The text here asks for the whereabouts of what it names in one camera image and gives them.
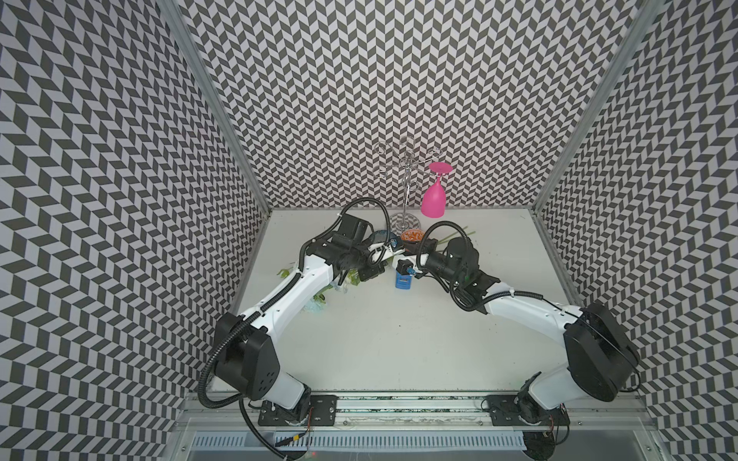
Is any blue tape dispenser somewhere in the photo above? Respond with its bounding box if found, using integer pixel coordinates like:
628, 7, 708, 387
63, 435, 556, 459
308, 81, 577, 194
395, 273, 413, 290

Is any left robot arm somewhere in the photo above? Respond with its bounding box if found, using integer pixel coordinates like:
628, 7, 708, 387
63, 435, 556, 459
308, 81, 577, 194
196, 213, 403, 422

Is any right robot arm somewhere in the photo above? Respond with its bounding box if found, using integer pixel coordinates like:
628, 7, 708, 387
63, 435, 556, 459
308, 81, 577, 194
394, 237, 641, 426

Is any orange patterned bowl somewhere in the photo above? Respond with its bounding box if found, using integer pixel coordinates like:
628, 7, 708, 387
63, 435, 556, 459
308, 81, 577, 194
401, 229, 425, 242

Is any pink plastic wine glass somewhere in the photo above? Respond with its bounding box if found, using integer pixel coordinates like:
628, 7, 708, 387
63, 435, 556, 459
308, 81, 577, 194
421, 161, 454, 219

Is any chrome glass holder stand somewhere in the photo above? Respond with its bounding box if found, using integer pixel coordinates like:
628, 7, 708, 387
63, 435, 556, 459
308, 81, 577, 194
372, 138, 432, 236

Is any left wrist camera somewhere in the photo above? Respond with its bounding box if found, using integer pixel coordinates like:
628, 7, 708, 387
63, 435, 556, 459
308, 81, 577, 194
368, 239, 405, 264

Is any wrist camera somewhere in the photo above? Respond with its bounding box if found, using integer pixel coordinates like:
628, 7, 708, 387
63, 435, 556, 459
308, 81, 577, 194
392, 255, 427, 279
368, 239, 405, 264

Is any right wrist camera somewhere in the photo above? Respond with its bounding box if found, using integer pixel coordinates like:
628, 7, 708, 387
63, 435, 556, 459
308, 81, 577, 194
392, 255, 427, 279

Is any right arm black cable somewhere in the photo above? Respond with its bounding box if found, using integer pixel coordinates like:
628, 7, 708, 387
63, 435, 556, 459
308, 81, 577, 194
414, 220, 644, 394

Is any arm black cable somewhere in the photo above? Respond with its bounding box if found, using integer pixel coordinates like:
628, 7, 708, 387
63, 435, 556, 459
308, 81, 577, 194
197, 197, 393, 461
414, 220, 644, 394

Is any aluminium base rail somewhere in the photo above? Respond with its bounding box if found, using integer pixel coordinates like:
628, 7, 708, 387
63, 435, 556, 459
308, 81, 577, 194
161, 391, 670, 460

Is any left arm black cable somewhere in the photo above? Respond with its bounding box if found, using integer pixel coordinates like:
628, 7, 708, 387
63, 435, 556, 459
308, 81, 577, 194
197, 197, 393, 461

